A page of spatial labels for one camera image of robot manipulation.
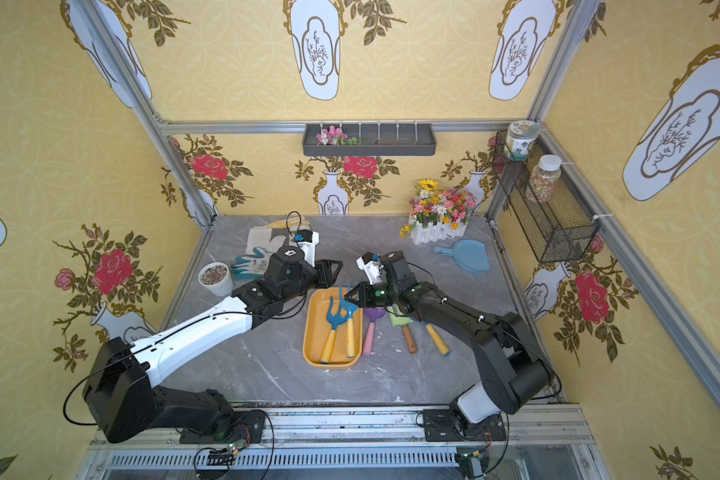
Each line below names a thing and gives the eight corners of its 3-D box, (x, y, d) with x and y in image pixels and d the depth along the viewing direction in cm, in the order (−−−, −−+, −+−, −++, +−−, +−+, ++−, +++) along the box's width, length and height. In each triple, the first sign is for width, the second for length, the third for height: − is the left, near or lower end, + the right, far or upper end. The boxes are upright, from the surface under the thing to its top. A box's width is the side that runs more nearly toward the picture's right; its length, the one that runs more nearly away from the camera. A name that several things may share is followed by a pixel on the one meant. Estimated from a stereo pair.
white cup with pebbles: (205, 299, 101) (193, 285, 94) (214, 276, 107) (203, 261, 100) (233, 299, 101) (223, 285, 94) (240, 276, 106) (231, 261, 100)
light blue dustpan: (438, 271, 107) (439, 268, 105) (432, 243, 116) (433, 239, 114) (490, 271, 107) (492, 267, 105) (481, 243, 115) (482, 239, 114)
